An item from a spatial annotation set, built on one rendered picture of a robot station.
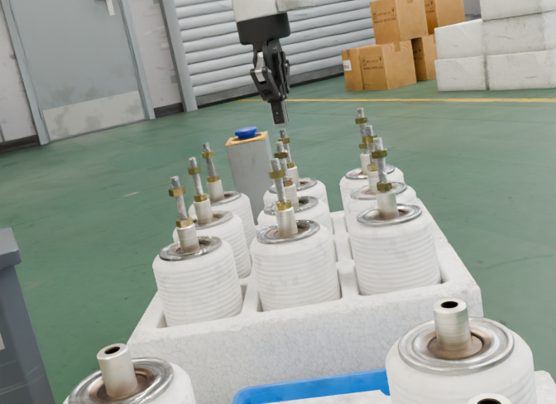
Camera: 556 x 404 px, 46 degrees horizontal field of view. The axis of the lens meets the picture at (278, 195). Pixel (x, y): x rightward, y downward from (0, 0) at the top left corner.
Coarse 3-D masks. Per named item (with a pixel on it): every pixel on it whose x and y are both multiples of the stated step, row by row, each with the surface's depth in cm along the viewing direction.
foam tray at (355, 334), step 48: (336, 240) 93; (432, 288) 70; (144, 336) 73; (192, 336) 71; (240, 336) 71; (288, 336) 71; (336, 336) 70; (384, 336) 70; (192, 384) 73; (240, 384) 72
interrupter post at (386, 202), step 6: (378, 192) 74; (390, 192) 73; (378, 198) 74; (384, 198) 73; (390, 198) 73; (378, 204) 74; (384, 204) 74; (390, 204) 73; (396, 204) 74; (378, 210) 75; (384, 210) 74; (390, 210) 74; (396, 210) 74; (384, 216) 74; (390, 216) 74; (396, 216) 74
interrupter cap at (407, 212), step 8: (376, 208) 78; (400, 208) 76; (408, 208) 75; (416, 208) 75; (360, 216) 76; (368, 216) 75; (376, 216) 76; (400, 216) 74; (408, 216) 72; (416, 216) 72; (360, 224) 74; (368, 224) 72; (376, 224) 72; (384, 224) 71; (392, 224) 71
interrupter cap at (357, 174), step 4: (360, 168) 101; (388, 168) 97; (392, 168) 96; (348, 172) 99; (352, 172) 99; (356, 172) 99; (360, 172) 99; (388, 172) 95; (392, 172) 95; (348, 176) 96; (352, 176) 97; (356, 176) 96; (360, 176) 96; (364, 176) 94
